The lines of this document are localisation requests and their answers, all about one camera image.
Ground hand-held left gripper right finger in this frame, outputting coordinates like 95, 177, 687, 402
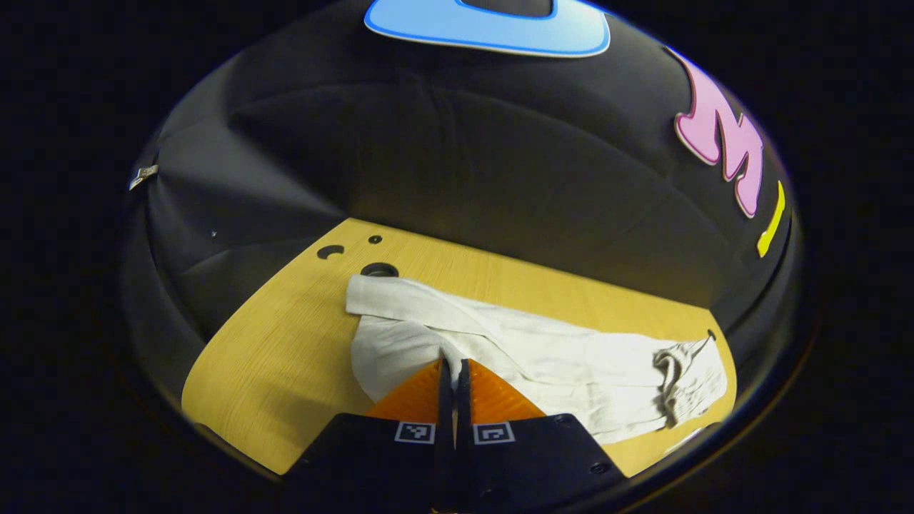
456, 358, 629, 514

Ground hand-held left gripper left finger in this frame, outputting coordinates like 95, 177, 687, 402
284, 358, 456, 514

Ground white jeans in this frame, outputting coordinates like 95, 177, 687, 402
346, 274, 729, 445

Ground black backdrop cloth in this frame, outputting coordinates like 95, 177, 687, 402
121, 0, 797, 400

